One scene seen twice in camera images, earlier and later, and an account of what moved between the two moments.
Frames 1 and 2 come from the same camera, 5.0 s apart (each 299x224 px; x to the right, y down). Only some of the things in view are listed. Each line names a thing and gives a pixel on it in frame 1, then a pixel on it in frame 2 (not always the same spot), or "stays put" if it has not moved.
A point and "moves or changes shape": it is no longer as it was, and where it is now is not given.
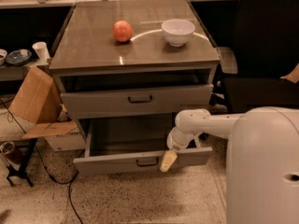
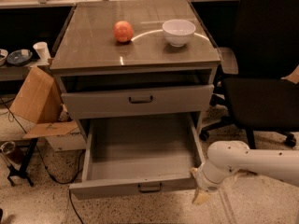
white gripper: x=174 y=143 -> x=202 y=180
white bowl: x=177 y=31 stays put
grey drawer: x=132 y=144 moves or changes shape
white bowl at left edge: x=3 y=56 stays put
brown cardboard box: x=39 y=103 stays put
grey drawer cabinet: x=126 y=69 stays put
